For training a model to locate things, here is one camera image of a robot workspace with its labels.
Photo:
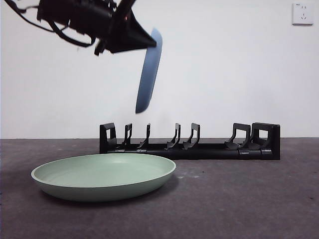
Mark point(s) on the black plate rack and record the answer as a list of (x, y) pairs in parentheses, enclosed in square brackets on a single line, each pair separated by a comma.
[(211, 153)]

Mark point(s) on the blue round plate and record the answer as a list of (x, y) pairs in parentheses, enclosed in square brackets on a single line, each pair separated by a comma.
[(149, 74)]

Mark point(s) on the green round plate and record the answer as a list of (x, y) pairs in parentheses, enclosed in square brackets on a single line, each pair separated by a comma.
[(104, 174)]

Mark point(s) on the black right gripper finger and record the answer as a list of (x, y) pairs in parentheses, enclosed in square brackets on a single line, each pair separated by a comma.
[(133, 25)]

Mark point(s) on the white wall socket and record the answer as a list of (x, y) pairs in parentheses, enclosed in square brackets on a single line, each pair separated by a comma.
[(302, 14)]

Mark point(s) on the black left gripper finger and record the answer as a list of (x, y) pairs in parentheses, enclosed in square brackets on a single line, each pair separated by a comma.
[(127, 43)]

